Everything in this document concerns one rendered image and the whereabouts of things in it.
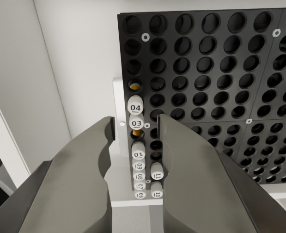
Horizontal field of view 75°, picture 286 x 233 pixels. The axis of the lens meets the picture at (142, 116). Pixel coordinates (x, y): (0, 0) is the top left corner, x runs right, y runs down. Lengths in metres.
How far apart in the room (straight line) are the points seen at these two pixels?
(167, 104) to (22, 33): 0.13
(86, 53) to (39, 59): 0.04
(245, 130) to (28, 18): 0.22
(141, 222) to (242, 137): 1.94
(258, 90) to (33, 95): 0.19
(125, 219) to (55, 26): 1.93
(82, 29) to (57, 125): 0.11
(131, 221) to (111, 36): 1.96
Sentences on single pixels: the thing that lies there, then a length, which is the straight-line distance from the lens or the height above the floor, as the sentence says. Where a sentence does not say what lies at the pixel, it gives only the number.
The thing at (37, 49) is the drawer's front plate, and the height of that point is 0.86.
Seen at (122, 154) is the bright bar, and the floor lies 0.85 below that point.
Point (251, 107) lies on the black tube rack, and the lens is 0.19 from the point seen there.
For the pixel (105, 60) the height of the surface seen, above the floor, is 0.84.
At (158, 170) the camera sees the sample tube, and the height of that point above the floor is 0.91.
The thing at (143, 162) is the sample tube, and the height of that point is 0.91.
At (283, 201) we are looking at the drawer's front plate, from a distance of 0.38.
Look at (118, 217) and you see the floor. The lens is 2.03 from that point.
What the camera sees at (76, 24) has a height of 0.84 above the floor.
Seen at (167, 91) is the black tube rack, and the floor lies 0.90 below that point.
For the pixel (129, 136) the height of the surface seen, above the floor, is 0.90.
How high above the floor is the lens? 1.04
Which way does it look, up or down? 59 degrees down
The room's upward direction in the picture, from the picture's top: 176 degrees clockwise
